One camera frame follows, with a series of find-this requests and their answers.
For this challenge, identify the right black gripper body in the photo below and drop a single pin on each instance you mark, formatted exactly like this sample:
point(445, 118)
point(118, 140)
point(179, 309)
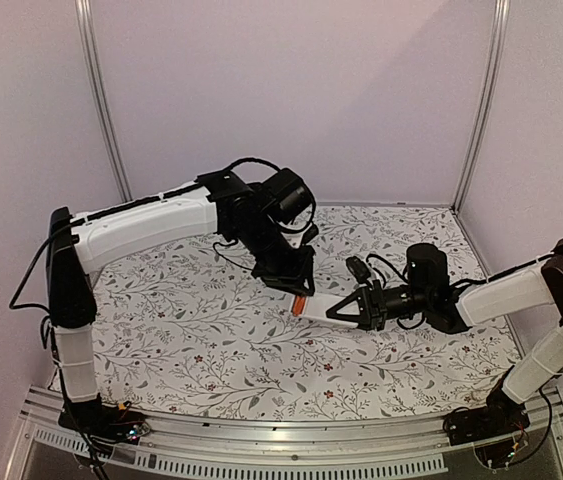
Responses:
point(374, 305)

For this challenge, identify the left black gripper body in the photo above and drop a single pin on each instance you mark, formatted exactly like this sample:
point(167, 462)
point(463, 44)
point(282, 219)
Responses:
point(277, 266)

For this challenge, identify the white remote control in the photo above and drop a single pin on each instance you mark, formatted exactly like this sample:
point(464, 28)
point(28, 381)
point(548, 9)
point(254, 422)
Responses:
point(315, 310)

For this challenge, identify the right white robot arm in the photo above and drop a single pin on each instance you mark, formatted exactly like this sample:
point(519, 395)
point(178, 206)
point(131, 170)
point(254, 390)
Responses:
point(456, 307)

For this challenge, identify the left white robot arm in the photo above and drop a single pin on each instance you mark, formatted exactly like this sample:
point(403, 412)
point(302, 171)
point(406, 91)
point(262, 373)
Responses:
point(257, 215)

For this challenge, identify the floral patterned table mat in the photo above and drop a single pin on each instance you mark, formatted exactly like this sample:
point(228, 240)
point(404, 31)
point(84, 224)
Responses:
point(184, 328)

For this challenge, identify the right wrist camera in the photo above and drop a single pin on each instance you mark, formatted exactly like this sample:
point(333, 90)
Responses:
point(359, 270)

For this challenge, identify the front aluminium rail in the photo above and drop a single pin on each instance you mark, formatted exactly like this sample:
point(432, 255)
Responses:
point(188, 447)

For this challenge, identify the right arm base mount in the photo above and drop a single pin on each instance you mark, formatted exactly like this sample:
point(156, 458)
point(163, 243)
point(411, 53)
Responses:
point(499, 416)

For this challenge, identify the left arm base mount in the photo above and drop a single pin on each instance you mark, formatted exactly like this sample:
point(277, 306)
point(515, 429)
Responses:
point(109, 424)

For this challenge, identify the left aluminium frame post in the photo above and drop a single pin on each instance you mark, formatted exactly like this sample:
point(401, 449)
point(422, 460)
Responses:
point(95, 77)

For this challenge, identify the aluminium frame post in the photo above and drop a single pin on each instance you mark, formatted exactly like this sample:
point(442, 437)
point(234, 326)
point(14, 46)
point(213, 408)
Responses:
point(95, 77)
point(487, 94)

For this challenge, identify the right aluminium frame post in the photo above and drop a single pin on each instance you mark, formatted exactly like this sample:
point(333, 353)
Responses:
point(487, 94)

